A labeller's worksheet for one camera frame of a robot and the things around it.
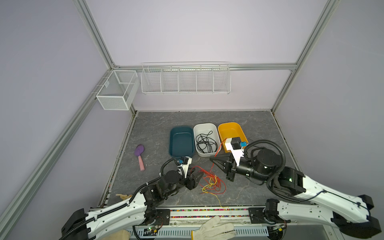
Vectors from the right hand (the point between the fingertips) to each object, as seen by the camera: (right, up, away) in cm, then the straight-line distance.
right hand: (210, 159), depth 54 cm
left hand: (-4, -12, +19) cm, 23 cm away
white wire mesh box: (-58, +35, +45) cm, 81 cm away
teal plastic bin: (-16, +1, +47) cm, 50 cm away
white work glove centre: (0, -38, +15) cm, 41 cm away
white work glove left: (-40, -39, +15) cm, 58 cm away
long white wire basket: (-16, +45, +47) cm, 67 cm away
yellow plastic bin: (+19, +9, +54) cm, 58 cm away
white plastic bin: (0, +11, +52) cm, 53 cm away
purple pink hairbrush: (-43, -4, +42) cm, 60 cm away
